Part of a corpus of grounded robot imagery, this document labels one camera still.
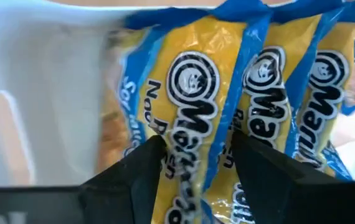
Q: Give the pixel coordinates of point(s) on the white plastic bin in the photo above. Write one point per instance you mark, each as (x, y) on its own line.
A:
(40, 93)

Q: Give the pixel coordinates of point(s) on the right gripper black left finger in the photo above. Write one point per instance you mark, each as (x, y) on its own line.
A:
(124, 186)

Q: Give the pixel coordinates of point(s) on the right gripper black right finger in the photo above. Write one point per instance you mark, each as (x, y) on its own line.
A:
(289, 196)

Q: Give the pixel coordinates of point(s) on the blue soy sauce noodle pack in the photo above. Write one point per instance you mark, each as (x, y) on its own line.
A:
(330, 40)
(289, 34)
(196, 40)

